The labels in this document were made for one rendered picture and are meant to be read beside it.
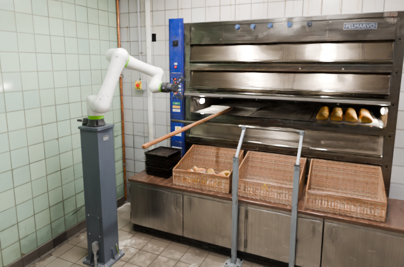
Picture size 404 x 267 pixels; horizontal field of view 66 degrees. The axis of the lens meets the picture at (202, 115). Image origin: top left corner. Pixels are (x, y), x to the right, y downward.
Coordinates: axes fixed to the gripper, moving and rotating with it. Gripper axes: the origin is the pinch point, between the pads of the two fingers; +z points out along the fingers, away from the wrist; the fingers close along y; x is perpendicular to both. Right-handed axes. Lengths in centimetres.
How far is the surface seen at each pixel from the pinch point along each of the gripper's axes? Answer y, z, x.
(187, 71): -12, -30, -55
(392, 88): -1, 155, -55
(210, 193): 91, 19, 0
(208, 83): -1, -5, -54
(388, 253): 111, 156, -1
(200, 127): 46, -15, -56
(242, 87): 2, 31, -51
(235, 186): 78, 44, 5
